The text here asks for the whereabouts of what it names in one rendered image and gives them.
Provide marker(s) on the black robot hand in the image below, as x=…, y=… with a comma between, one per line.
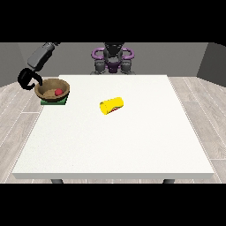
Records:
x=26, y=77

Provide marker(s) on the brown wooden bowl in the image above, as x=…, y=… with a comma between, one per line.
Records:
x=50, y=91

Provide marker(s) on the small red ball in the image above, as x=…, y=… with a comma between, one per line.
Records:
x=58, y=92

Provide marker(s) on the green square pad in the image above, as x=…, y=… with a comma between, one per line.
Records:
x=60, y=101

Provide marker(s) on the yellow cup with melon print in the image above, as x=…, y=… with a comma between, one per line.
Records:
x=111, y=105

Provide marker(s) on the grey robot trunk purple rings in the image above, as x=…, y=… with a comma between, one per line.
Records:
x=112, y=60

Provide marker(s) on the dark table leg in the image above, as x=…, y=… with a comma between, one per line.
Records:
x=57, y=181
x=169, y=181

